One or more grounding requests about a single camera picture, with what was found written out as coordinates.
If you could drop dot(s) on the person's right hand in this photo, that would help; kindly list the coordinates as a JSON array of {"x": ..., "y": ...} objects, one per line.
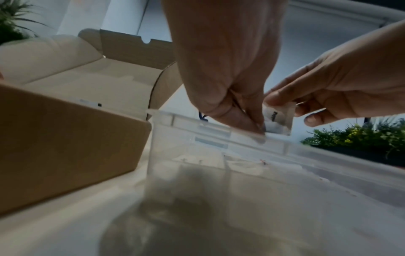
[{"x": 354, "y": 80}]

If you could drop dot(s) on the clear compartment tray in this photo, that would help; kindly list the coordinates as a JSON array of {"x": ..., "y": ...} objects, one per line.
[{"x": 253, "y": 200}]

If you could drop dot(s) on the brown cardboard box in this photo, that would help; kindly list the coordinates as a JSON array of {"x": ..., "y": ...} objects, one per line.
[{"x": 63, "y": 150}]

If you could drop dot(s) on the green leafy plant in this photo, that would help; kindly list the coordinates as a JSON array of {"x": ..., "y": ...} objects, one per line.
[
  {"x": 354, "y": 136},
  {"x": 12, "y": 27}
]

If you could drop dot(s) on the black planter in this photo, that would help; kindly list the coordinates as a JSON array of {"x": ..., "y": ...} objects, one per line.
[{"x": 364, "y": 152}]

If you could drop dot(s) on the person's left hand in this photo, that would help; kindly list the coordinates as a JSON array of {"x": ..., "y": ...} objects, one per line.
[{"x": 221, "y": 50}]

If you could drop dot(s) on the white sachet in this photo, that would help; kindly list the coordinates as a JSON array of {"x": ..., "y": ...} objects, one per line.
[{"x": 280, "y": 122}]

